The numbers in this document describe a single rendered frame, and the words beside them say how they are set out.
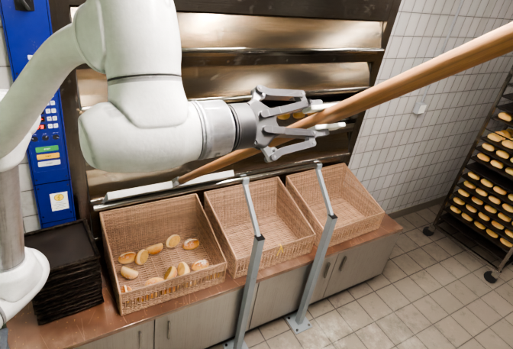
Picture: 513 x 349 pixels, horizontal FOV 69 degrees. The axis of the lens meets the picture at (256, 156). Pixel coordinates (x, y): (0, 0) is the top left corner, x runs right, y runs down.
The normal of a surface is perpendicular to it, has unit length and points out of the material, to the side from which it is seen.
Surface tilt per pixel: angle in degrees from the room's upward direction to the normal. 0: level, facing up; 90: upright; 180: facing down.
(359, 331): 0
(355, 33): 70
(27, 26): 90
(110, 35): 76
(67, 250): 0
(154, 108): 58
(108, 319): 0
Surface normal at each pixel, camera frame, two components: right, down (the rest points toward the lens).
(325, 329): 0.15, -0.85
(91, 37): -0.47, 0.23
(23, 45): 0.49, 0.51
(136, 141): 0.44, 0.15
